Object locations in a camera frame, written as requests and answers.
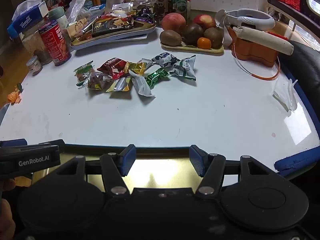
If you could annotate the brown kiwi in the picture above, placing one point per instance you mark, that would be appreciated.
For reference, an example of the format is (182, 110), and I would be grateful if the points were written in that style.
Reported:
(214, 38)
(170, 38)

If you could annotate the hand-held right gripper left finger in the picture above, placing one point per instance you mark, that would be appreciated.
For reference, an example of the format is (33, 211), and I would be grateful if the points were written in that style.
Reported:
(128, 160)

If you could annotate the dark panda drink can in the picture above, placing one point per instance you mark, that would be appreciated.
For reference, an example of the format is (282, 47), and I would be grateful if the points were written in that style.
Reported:
(162, 6)

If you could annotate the black cracker packet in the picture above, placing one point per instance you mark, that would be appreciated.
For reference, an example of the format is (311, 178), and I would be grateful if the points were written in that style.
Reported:
(111, 27)

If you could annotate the black chair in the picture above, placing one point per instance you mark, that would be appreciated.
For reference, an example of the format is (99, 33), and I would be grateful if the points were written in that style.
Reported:
(303, 67)

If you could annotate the person's left hand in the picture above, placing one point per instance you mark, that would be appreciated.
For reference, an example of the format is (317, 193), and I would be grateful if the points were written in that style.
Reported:
(6, 215)

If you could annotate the silver yellow snack packet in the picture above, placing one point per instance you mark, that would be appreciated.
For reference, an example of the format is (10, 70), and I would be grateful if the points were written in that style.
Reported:
(118, 86)

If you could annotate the green foil candy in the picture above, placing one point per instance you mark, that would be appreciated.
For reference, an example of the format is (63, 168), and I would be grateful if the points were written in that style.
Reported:
(156, 77)

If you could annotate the small glass jar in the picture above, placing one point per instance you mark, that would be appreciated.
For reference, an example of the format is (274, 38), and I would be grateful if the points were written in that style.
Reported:
(34, 65)

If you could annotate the white cup with green print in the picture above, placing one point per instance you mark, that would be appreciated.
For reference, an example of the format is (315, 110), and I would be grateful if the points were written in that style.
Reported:
(59, 17)

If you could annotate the beige rolled cloth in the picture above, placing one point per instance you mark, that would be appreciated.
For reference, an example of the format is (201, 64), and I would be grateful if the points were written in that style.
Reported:
(267, 40)

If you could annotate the mandarin peel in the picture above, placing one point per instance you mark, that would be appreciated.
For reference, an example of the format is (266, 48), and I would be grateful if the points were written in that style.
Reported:
(13, 97)

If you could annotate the large red apple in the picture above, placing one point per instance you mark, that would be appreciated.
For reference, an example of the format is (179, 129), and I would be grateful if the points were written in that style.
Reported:
(173, 21)

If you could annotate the small red apple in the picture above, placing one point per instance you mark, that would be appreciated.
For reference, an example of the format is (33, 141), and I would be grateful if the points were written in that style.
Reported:
(204, 21)

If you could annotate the small mandarin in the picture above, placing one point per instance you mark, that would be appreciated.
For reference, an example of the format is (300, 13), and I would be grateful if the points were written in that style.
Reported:
(204, 43)

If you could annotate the gold candy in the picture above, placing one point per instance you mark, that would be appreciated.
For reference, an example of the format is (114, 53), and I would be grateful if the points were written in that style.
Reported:
(136, 68)

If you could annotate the white green snack packet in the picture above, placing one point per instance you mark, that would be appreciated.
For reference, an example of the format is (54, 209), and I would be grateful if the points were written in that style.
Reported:
(185, 67)

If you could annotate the beige pastry packet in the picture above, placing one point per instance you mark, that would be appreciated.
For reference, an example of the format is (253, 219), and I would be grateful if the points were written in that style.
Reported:
(78, 28)

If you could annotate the small white packet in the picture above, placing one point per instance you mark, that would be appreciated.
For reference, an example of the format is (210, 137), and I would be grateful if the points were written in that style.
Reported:
(146, 61)

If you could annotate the green drink can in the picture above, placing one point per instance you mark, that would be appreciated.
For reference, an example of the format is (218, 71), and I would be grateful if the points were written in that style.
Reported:
(179, 5)

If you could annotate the red bayberry snack packet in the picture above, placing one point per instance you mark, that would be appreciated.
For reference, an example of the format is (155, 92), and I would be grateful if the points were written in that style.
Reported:
(112, 66)

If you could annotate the purple candy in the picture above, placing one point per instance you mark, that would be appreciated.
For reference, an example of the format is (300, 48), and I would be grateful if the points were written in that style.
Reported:
(143, 13)

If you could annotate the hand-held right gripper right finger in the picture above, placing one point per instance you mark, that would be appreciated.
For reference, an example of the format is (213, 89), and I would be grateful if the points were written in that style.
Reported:
(198, 161)

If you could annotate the green white cake packet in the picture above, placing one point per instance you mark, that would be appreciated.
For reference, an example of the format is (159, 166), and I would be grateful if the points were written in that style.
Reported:
(83, 73)

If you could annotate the blue tissue pack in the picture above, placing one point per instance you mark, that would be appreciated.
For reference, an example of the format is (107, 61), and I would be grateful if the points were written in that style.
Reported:
(23, 21)

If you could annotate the orange case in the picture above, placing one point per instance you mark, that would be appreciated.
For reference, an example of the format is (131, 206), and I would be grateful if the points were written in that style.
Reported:
(255, 51)

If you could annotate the empty glass jar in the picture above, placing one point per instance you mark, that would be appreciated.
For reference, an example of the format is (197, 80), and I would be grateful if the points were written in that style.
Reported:
(142, 2)

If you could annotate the clear plastic bag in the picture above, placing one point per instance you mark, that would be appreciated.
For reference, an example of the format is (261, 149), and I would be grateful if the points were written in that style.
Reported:
(76, 6)

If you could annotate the clear plastic piece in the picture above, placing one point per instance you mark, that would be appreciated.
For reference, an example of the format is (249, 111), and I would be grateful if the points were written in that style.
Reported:
(285, 95)

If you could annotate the gold metal snack tray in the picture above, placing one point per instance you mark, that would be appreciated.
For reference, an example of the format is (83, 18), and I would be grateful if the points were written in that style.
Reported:
(140, 28)

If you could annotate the plain silver packet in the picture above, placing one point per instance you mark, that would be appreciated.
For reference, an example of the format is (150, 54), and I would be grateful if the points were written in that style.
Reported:
(141, 85)

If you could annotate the blue white panda packet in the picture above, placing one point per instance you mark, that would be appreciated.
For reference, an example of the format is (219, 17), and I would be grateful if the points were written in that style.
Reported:
(165, 59)

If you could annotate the dark passion fruit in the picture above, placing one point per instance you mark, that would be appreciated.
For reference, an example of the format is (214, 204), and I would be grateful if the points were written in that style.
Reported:
(193, 33)

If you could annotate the white neck fan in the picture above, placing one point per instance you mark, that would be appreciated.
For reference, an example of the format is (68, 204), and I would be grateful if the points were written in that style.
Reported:
(260, 20)

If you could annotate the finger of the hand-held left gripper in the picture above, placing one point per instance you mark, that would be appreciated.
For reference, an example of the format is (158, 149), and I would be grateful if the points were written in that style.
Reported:
(53, 145)

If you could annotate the red biscuit can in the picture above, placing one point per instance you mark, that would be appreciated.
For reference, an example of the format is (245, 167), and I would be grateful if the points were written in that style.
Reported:
(55, 43)

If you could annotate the clear brown snack packet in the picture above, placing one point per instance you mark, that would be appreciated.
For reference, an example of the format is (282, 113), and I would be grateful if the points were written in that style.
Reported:
(98, 80)

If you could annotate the yellow fruit tray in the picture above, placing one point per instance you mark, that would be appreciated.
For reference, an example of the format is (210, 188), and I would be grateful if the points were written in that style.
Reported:
(175, 48)

